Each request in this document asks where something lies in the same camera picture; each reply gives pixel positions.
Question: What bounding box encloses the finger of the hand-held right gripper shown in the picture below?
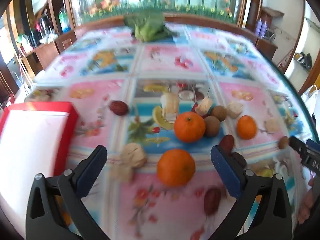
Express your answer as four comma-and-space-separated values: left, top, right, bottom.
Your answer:
306, 139, 320, 154
289, 136, 320, 173

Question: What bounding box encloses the small orange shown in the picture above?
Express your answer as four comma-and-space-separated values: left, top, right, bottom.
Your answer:
236, 115, 258, 140

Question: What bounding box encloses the beige walnut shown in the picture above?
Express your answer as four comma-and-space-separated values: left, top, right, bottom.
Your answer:
121, 143, 148, 168

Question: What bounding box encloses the green leafy vegetable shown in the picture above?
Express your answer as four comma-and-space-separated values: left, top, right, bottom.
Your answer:
124, 12, 178, 42

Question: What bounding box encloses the white plastic bag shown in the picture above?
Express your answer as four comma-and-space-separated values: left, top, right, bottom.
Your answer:
301, 85, 320, 120

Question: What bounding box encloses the wooden sideboard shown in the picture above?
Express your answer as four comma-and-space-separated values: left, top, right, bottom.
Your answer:
15, 29, 78, 80

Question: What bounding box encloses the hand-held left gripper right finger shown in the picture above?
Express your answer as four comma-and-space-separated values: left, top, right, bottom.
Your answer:
210, 145, 293, 240

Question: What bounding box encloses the red box with white inside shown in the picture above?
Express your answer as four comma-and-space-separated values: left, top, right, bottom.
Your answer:
0, 101, 80, 180

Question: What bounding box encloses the fruit printed tablecloth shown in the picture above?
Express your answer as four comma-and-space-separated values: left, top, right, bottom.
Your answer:
15, 23, 318, 240

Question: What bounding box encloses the pale beige food chunk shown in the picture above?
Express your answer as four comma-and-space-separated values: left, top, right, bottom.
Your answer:
160, 92, 181, 123
226, 101, 243, 119
195, 97, 213, 116
264, 118, 280, 133

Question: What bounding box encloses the dark red date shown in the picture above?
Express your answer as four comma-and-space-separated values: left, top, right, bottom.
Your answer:
219, 135, 235, 152
204, 188, 222, 215
109, 100, 129, 116

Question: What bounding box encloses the medium orange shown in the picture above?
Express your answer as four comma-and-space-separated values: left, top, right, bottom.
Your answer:
157, 149, 196, 187

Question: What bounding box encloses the small brown longan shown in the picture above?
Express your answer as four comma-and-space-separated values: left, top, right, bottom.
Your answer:
278, 136, 290, 149

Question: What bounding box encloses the brown kiwi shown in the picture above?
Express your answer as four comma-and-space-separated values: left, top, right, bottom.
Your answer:
211, 106, 228, 122
204, 116, 221, 138

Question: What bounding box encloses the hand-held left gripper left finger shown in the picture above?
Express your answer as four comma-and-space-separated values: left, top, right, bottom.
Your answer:
26, 145, 110, 240

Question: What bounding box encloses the person's right hand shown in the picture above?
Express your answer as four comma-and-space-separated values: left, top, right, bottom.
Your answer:
298, 177, 315, 225

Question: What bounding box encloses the green plastic bottle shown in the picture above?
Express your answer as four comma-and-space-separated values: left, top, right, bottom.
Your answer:
58, 8, 70, 34

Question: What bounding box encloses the wooden corner cabinet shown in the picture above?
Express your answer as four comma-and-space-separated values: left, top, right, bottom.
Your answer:
254, 7, 285, 60

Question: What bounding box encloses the large orange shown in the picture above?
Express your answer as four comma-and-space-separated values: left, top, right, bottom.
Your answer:
174, 112, 206, 143

